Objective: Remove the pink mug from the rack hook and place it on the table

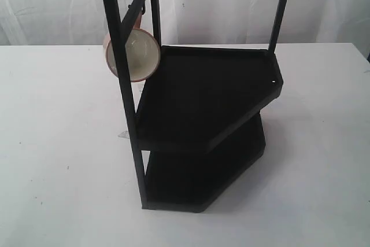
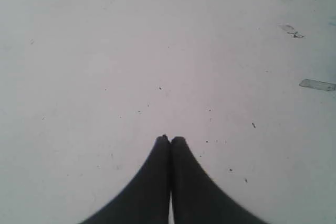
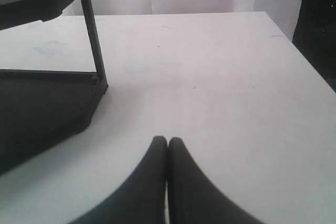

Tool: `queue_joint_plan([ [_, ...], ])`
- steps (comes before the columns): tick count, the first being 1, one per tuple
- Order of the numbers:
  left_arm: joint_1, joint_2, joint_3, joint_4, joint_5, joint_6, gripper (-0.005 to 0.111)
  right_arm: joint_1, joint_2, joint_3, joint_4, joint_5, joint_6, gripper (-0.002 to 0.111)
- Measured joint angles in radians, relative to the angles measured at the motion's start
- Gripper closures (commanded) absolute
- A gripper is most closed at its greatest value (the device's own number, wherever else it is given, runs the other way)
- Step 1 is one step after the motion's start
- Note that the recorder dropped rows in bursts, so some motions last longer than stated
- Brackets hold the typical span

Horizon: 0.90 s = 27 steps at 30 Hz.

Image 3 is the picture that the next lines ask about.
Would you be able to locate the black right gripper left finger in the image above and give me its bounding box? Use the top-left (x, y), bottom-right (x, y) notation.
top-left (72, 136), bottom-right (167, 223)

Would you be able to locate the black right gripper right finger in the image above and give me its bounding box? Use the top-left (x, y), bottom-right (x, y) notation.
top-left (167, 137), bottom-right (261, 223)

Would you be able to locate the black two-tier shelf rack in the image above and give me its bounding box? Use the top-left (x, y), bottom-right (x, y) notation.
top-left (1, 0), bottom-right (108, 174)

